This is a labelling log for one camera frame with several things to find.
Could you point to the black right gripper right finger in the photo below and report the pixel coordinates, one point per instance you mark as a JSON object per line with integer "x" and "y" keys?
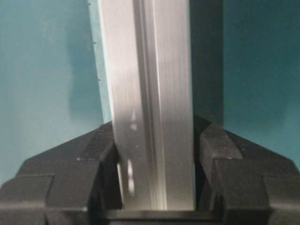
{"x": 241, "y": 181}

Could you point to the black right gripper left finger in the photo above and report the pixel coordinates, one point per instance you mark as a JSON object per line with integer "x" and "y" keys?
{"x": 66, "y": 185}

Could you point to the silver aluminium rail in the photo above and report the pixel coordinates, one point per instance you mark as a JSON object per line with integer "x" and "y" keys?
{"x": 148, "y": 66}

